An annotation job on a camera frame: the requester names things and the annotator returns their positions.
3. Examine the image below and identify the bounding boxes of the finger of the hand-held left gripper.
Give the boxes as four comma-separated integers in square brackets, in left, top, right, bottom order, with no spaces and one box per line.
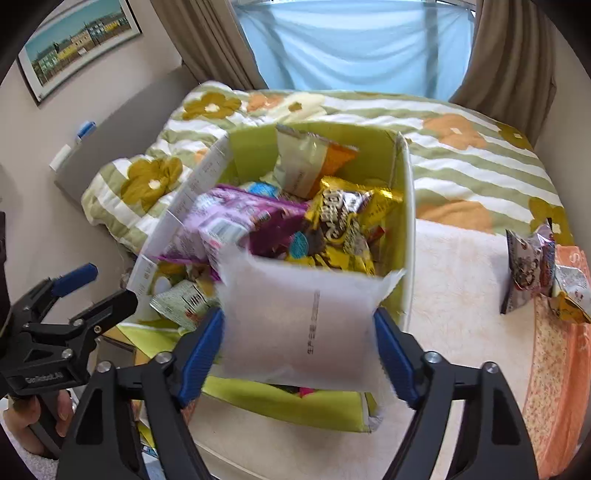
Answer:
[11,263,99,324]
[67,288,139,356]

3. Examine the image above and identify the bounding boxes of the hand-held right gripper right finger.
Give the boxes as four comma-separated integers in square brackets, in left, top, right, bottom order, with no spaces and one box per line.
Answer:
[372,307,541,480]

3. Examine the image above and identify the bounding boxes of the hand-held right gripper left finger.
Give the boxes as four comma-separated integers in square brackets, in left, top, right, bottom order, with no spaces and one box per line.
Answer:
[55,307,227,480]

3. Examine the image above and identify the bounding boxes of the pink snack packet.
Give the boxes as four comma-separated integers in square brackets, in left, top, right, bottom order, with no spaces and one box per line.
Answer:
[272,385,324,398]

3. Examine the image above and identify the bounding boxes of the green cardboard box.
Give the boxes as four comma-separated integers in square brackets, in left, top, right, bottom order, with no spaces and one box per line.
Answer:
[117,121,419,435]

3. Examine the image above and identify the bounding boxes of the purple snack packet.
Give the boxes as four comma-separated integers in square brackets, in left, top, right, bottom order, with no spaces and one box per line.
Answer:
[157,184,310,282]

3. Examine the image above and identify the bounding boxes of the gold brown snack packet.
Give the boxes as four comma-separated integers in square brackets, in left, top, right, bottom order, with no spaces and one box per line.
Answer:
[286,175,404,278]

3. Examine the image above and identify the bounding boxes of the blue cream snack packet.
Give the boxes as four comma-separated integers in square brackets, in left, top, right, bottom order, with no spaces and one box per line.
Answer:
[240,181,282,200]

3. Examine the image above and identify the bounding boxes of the cream orange snack packet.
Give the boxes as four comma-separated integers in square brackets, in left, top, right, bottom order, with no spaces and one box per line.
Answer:
[272,124,361,199]

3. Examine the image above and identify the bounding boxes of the person's left forearm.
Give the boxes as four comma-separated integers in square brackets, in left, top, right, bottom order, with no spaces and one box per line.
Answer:
[9,443,58,480]

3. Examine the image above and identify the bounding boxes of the person's left hand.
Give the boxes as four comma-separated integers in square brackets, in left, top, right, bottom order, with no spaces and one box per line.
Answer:
[0,390,75,448]

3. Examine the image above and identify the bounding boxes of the green white snack packet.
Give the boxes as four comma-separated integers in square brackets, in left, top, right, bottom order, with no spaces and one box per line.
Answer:
[150,279,220,330]

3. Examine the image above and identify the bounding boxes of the cream orange tablecloth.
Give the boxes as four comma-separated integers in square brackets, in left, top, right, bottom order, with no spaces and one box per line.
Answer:
[185,217,591,480]

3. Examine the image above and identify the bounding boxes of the cartoon print snack packet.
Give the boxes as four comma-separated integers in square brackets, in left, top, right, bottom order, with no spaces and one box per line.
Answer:
[499,222,557,315]

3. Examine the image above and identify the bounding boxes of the grey headboard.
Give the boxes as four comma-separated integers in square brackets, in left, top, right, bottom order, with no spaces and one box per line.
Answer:
[53,69,204,204]

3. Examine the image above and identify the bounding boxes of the yellow snack packet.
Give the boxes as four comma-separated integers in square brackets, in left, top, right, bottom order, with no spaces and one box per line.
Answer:
[551,263,591,324]

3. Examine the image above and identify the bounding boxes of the floral striped blanket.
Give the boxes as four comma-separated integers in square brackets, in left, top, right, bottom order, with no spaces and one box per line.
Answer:
[81,80,575,254]

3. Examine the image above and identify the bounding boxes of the brown curtain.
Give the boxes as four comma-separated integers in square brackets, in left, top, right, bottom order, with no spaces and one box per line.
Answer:
[148,0,273,90]
[450,0,559,148]

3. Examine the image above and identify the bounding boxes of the blue sheer curtain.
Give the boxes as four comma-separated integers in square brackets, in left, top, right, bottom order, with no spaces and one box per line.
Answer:
[231,0,476,100]

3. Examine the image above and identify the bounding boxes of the framed wall picture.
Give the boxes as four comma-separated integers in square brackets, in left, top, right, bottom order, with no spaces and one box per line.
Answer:
[16,0,144,107]

